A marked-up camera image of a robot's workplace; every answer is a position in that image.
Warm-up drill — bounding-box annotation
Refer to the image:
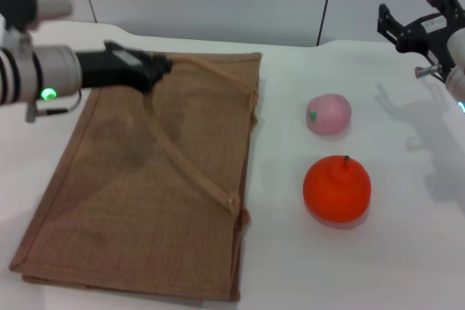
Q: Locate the brown jute handbag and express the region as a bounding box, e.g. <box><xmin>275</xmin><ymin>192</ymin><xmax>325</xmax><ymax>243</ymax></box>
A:
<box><xmin>9</xmin><ymin>51</ymin><xmax>263</xmax><ymax>295</ymax></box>

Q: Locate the pink toy peach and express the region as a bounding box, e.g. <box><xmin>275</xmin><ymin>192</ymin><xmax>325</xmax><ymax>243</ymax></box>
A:
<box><xmin>305</xmin><ymin>93</ymin><xmax>352</xmax><ymax>138</ymax></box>

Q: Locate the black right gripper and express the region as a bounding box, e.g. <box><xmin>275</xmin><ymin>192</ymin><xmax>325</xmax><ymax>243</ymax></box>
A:
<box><xmin>377</xmin><ymin>0</ymin><xmax>463</xmax><ymax>72</ymax></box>

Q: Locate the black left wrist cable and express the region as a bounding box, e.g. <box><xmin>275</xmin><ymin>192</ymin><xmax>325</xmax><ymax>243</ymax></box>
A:
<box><xmin>25</xmin><ymin>88</ymin><xmax>83</xmax><ymax>123</ymax></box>

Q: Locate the orange toy fruit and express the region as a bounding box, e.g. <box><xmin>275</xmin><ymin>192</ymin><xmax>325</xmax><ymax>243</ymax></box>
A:
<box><xmin>303</xmin><ymin>155</ymin><xmax>372</xmax><ymax>225</ymax></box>

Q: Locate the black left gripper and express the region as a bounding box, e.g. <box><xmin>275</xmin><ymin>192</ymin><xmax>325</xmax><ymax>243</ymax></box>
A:
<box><xmin>74</xmin><ymin>41</ymin><xmax>174</xmax><ymax>94</ymax></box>

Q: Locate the thin dark wall cable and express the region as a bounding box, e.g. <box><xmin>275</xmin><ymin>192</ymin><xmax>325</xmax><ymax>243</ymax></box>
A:
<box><xmin>318</xmin><ymin>0</ymin><xmax>337</xmax><ymax>47</ymax></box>

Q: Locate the silver bolt on right gripper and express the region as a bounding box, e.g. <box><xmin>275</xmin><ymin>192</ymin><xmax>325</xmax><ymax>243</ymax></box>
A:
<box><xmin>414</xmin><ymin>64</ymin><xmax>442</xmax><ymax>79</ymax></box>

